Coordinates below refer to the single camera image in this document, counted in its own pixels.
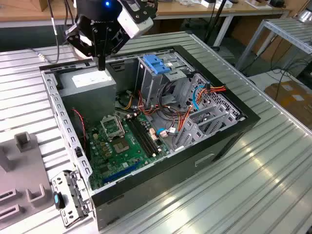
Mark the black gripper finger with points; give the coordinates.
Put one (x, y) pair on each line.
(97, 44)
(114, 40)

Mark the silver perforated disk bay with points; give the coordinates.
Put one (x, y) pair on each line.
(193, 130)

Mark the blue plastic drive latch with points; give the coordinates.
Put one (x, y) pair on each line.
(154, 64)

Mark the brown wooden box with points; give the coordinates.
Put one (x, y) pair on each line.
(44, 4)

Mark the silver optical drive cage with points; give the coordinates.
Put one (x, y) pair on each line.
(150, 83)

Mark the grey power supply unit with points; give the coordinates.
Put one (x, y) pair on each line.
(90, 102)

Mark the black case fan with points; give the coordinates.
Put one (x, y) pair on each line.
(77, 136)

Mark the black RAM slot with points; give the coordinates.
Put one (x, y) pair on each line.
(146, 136)
(141, 136)
(150, 136)
(138, 136)

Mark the small white box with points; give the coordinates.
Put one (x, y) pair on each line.
(207, 4)
(228, 4)

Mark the CPU socket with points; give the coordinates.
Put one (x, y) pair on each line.
(121, 146)

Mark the green motherboard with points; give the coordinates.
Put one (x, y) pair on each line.
(126, 158)

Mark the blue expansion slot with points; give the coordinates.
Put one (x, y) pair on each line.
(117, 175)

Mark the grey parts rack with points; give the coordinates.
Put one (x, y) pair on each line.
(24, 170)

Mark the black open PC case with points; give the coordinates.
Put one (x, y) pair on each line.
(170, 178)

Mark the black latch with blue tab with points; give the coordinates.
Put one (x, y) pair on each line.
(57, 200)

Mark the small black device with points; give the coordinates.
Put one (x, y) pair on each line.
(278, 3)

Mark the flat cardboard box with labels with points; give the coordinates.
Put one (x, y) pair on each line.
(290, 97)

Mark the silver hinged slot bracket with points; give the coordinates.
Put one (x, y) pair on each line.
(73, 195)

